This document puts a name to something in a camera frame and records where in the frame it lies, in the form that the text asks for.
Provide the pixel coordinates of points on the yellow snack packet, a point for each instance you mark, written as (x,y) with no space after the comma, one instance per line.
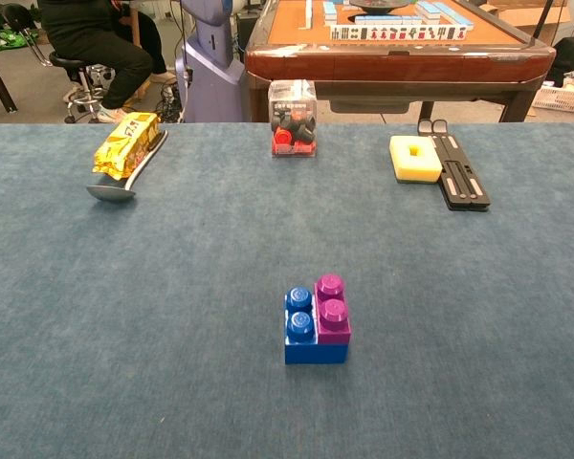
(124,146)

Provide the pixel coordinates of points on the yellow sponge block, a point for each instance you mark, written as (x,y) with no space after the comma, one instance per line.
(423,168)

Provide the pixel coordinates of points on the green plastic items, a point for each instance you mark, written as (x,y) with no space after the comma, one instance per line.
(0,38)

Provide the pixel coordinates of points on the brown mahjong table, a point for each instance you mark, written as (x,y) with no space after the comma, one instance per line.
(411,62)

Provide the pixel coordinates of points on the black tripod stand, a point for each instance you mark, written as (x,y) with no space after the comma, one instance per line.
(543,19)

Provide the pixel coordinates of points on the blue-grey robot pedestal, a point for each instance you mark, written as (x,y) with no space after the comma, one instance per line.
(210,72)

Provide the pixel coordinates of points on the seated person in black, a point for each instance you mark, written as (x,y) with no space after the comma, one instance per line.
(100,48)

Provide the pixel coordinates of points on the blue building block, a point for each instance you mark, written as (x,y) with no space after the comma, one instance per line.
(315,355)

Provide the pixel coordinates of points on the white plastic basket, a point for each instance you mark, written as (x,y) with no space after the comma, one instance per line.
(564,100)

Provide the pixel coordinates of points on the black rolling stool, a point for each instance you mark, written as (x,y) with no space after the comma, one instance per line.
(69,62)

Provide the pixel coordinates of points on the purple building block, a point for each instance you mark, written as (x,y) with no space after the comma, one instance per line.
(334,331)

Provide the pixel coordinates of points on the clear box with red toys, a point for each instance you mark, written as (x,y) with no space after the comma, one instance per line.
(292,119)

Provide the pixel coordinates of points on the black folding stand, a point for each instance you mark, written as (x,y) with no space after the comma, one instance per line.
(464,191)

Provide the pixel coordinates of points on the black metal chair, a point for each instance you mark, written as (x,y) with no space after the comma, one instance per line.
(16,16)

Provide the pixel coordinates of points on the metal spoon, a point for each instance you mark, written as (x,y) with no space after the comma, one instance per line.
(110,192)

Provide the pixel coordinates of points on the black mahjong table dish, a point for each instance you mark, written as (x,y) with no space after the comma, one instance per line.
(382,5)

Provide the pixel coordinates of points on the standing mahjong tile row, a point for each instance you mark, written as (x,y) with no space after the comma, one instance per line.
(397,33)

